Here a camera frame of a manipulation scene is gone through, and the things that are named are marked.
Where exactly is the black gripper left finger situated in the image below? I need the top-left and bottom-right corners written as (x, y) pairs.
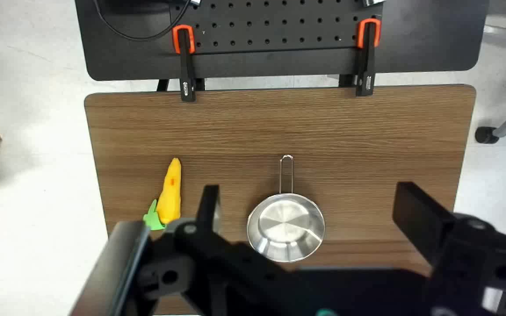
top-left (173, 184), bottom-right (247, 276)

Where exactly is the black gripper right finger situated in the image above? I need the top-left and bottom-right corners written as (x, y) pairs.
top-left (391, 183), bottom-right (454, 263)

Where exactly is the orange carrot plush toy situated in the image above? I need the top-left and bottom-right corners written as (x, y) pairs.
top-left (141, 158), bottom-right (182, 232)

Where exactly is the small steel frying pan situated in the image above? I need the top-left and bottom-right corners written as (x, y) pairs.
top-left (245, 153), bottom-right (324, 263)

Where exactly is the orange black clamp left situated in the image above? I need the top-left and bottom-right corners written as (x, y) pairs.
top-left (171, 25), bottom-right (196, 102)

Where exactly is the orange black clamp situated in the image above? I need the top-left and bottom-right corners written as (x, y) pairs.
top-left (171, 25), bottom-right (196, 102)
top-left (354, 18), bottom-right (380, 97)

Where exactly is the orange black clamp right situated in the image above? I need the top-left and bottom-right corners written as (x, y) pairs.
top-left (354, 18), bottom-right (380, 97)

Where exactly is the black perforated board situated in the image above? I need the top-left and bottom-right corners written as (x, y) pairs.
top-left (73, 0), bottom-right (488, 81)

